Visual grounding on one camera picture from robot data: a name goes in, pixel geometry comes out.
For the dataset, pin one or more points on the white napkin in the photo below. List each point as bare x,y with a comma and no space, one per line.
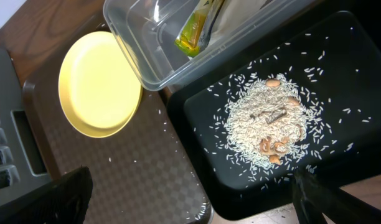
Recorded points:
232,14

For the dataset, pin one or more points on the clear plastic bin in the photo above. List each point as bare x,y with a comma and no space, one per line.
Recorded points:
146,32

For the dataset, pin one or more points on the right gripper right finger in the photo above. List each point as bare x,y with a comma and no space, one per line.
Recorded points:
314,202

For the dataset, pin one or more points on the dark brown serving tray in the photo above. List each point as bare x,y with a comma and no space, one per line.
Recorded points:
141,174

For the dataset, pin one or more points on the green snack wrapper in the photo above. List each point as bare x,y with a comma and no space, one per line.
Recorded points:
194,36

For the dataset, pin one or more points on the black tray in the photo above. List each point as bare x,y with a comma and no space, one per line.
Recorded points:
358,156

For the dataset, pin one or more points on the rice food waste pile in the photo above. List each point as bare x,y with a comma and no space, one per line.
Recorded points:
290,107

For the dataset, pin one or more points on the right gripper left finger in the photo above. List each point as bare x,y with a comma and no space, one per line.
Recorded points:
64,200

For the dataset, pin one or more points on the grey plastic dish rack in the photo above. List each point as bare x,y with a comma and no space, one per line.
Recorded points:
21,167

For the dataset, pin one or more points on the yellow plate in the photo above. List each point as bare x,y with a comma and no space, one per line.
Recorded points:
98,90

